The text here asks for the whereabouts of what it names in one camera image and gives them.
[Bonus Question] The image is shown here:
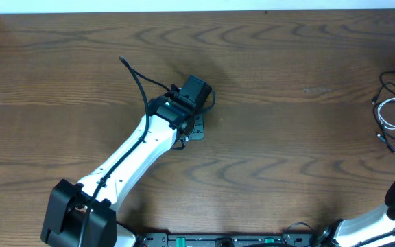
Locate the black USB cable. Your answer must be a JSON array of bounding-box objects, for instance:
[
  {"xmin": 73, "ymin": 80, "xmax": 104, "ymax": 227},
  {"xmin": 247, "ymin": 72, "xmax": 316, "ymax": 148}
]
[{"xmin": 371, "ymin": 71, "xmax": 395, "ymax": 172}]

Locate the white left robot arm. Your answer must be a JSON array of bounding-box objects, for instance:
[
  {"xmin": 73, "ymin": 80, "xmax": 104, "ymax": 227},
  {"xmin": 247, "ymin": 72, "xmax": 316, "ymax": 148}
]
[{"xmin": 40, "ymin": 96, "xmax": 204, "ymax": 247}]

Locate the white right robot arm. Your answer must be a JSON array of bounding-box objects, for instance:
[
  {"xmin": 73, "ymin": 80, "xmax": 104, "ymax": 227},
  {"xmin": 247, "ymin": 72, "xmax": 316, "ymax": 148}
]
[{"xmin": 311, "ymin": 181, "xmax": 395, "ymax": 246}]

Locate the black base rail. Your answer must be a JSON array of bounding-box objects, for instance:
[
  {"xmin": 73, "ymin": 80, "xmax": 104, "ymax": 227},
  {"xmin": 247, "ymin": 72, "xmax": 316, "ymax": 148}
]
[{"xmin": 136, "ymin": 226, "xmax": 337, "ymax": 247}]

